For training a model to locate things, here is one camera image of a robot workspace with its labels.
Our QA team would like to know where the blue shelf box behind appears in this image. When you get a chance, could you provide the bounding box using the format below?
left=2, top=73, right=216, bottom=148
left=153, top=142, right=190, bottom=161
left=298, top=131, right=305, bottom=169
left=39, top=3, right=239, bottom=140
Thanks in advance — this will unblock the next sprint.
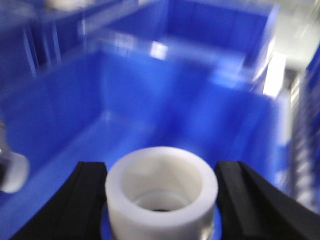
left=106, top=0, right=279, bottom=67

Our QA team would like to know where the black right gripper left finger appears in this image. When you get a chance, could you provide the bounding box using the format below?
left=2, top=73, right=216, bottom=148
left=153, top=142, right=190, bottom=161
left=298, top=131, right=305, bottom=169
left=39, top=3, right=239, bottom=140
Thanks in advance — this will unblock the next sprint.
left=12, top=161, right=107, bottom=240

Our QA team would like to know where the blue shelf box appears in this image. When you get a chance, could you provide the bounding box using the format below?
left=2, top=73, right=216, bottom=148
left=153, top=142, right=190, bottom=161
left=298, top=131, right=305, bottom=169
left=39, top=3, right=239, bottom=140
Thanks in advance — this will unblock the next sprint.
left=0, top=50, right=277, bottom=240
left=106, top=0, right=279, bottom=67

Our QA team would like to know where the metal valve with white cap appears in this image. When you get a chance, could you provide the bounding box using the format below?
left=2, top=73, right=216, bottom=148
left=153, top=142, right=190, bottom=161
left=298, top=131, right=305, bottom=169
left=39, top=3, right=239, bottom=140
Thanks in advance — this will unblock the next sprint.
left=105, top=146, right=218, bottom=240

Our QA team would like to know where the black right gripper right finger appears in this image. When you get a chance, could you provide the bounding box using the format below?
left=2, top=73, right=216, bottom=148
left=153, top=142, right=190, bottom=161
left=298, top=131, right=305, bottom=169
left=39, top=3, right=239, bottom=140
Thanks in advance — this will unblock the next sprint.
left=214, top=160, right=320, bottom=240

